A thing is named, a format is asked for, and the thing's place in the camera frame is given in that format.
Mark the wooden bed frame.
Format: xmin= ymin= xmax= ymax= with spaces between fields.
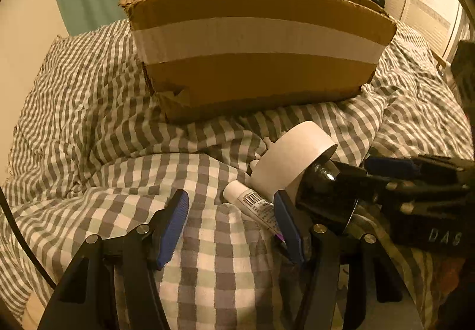
xmin=431 ymin=49 xmax=447 ymax=73

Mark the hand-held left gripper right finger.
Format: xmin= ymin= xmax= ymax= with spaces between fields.
xmin=273 ymin=191 xmax=406 ymax=330

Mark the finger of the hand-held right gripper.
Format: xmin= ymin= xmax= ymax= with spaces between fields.
xmin=356 ymin=182 xmax=469 ymax=221
xmin=364 ymin=156 xmax=459 ymax=184

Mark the white tape roll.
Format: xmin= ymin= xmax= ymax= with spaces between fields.
xmin=249 ymin=121 xmax=338 ymax=202

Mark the white wardrobe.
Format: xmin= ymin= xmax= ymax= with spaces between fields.
xmin=379 ymin=0 xmax=463 ymax=56

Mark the grey checked duvet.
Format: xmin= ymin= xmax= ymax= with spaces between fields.
xmin=0 ymin=20 xmax=470 ymax=330

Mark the white tube with barcode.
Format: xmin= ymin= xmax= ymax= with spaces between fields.
xmin=223 ymin=181 xmax=287 ymax=242

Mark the green checked cloth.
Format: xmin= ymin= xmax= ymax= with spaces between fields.
xmin=76 ymin=154 xmax=346 ymax=330

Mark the brown cardboard box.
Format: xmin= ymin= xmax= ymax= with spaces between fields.
xmin=118 ymin=0 xmax=398 ymax=123

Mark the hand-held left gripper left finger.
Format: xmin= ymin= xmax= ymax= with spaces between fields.
xmin=37 ymin=189 xmax=190 ymax=330

